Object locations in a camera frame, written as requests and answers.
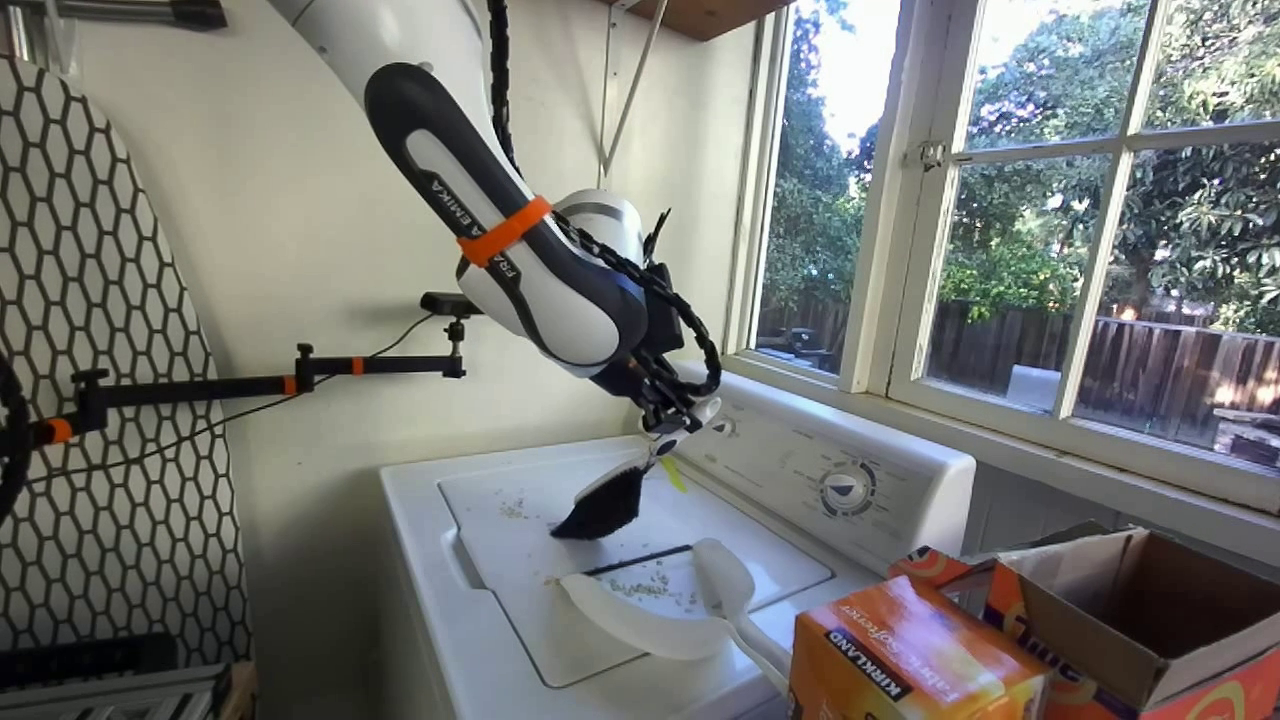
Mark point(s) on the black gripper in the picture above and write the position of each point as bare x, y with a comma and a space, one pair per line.
650, 374

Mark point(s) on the dark cloth item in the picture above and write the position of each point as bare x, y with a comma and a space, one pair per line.
603, 506

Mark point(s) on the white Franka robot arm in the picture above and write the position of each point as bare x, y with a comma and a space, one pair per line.
535, 283

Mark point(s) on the small white washer knob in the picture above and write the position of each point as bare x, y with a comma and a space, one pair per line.
723, 430

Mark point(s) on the yellow tape strip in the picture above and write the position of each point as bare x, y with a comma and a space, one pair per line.
676, 479

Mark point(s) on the scattered debris crumbs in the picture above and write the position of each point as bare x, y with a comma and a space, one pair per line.
652, 583

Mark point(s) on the large washer cycle dial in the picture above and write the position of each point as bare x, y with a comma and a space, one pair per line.
851, 488

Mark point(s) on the white washing machine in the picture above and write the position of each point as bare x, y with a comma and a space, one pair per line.
454, 614

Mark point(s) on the orange Kirkland cardboard box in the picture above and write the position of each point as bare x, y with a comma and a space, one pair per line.
904, 652

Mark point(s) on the brown wooden shelf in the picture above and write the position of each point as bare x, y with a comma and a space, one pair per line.
706, 15

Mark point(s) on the wooden garden fence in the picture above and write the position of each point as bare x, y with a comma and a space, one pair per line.
1146, 363

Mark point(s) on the open brown cardboard box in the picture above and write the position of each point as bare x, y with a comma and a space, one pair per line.
1146, 614

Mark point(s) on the white honeycomb pattern panel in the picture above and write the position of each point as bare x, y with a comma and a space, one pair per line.
122, 533

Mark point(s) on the black ribbed bar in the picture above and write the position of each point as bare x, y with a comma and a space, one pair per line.
81, 660

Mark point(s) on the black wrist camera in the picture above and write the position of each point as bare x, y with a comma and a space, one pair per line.
661, 286

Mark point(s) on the black stereo camera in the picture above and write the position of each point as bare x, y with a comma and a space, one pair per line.
446, 304

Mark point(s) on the white window frame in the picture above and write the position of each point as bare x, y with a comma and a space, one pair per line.
904, 202

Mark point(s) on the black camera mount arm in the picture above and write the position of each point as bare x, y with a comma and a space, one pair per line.
202, 391

